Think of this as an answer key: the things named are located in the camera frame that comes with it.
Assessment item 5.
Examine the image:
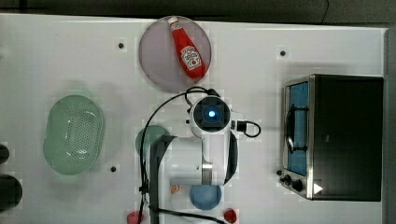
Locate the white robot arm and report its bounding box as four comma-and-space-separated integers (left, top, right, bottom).
148, 95, 238, 224

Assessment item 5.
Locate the black toaster oven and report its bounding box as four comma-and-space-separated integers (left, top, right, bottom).
277, 74, 384, 202

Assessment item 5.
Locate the green mug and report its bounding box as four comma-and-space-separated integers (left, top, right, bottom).
135, 125, 169, 158

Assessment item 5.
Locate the red ketchup bottle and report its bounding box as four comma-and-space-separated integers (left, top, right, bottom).
167, 17, 206, 79

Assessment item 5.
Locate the grey round plate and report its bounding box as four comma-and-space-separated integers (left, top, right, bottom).
138, 16, 212, 92

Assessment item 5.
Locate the orange ball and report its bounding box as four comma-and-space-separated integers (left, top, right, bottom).
171, 185, 180, 194

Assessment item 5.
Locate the blue bowl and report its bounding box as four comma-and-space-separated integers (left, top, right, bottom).
190, 185, 221, 211

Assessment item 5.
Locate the green perforated colander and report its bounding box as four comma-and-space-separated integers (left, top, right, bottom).
43, 95, 105, 175

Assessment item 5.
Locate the black cylinder cup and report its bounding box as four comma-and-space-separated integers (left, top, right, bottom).
0, 175, 22, 213

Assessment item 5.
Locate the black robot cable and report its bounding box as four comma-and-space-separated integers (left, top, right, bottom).
137, 86, 228, 224

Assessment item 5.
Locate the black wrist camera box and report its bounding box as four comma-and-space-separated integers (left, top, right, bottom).
236, 120, 248, 132

